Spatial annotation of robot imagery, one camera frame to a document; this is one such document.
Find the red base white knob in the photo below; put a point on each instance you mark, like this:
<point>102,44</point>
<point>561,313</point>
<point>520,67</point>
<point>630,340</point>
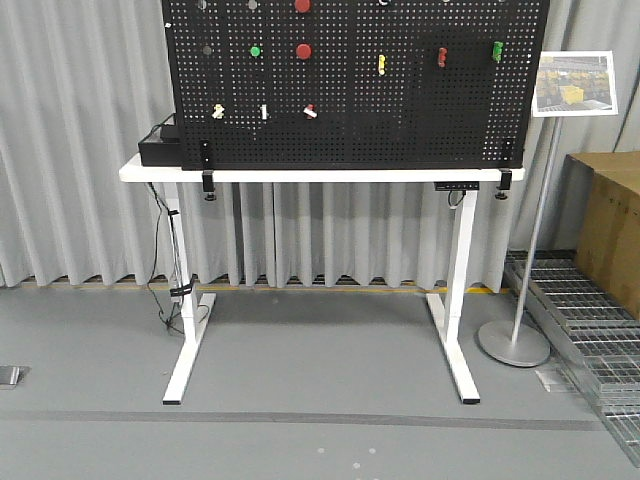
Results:
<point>310,112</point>

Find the yellow lever switch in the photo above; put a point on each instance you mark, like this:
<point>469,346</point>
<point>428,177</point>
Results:
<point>381,65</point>

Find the left black clamp bracket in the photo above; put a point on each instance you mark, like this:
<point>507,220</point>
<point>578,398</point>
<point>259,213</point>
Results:
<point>207,170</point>

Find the white height-adjustable table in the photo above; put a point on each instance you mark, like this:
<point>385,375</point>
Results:
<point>445,311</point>

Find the black clamp bracket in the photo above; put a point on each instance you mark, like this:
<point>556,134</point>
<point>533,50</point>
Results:
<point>505,167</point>
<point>207,170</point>

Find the metal floor grating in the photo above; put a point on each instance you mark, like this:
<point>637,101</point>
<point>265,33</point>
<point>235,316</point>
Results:
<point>596,340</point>

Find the upper red round button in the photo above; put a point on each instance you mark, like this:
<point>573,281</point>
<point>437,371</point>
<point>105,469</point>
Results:
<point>302,6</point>

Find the black box on table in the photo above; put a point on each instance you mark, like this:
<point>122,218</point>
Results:
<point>161,147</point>

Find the red round button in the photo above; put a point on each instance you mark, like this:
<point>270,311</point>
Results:
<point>302,6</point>
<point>304,51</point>

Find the brown cardboard box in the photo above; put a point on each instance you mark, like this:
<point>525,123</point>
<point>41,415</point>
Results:
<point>608,247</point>

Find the table height control panel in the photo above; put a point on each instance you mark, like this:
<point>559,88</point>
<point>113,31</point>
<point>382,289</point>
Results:
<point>457,186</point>

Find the green lever switch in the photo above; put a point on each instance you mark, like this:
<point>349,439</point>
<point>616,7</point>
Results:
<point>497,51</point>

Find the grey curtain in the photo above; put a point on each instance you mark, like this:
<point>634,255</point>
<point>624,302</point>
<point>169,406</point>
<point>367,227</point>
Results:
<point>83,81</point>

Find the lower red round button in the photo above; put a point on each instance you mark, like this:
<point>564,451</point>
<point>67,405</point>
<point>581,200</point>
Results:
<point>304,51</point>

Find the yellow base white knob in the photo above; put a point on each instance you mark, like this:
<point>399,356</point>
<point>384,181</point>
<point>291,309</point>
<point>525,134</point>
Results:
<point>218,111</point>

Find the black perforated pegboard panel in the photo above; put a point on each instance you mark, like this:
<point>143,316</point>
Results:
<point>416,116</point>

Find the right black clamp bracket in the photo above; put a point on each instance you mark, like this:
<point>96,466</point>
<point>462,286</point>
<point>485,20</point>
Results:
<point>505,167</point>

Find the silver floor plate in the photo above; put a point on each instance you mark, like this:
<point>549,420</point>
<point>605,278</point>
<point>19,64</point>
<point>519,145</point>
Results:
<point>11,376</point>

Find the dark red lever switch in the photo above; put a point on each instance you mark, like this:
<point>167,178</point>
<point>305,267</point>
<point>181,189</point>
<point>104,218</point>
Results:
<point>442,57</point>

